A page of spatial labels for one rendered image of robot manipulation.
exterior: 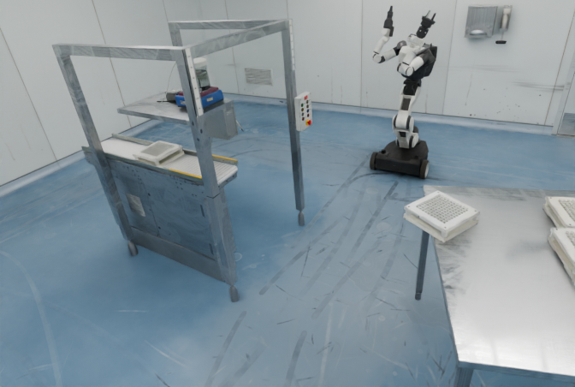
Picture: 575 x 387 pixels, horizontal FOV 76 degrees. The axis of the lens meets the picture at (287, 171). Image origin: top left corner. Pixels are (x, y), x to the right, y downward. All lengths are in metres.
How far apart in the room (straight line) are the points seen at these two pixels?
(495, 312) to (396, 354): 0.99
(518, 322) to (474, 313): 0.14
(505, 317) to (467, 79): 4.10
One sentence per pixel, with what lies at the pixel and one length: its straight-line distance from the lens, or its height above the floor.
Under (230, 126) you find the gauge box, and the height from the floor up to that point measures 1.20.
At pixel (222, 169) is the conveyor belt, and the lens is 2.42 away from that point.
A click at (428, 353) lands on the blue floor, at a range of 2.52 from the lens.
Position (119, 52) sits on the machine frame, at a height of 1.70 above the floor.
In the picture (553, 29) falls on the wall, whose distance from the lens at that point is 5.24.
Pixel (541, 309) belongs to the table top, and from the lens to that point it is 1.68.
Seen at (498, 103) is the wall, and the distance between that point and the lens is 5.44.
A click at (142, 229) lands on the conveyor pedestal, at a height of 0.24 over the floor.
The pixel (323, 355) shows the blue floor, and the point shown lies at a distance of 2.44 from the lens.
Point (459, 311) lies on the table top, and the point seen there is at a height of 0.87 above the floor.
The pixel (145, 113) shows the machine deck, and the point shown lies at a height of 1.35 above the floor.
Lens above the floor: 2.01
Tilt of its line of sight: 28 degrees down
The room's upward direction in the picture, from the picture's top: 5 degrees counter-clockwise
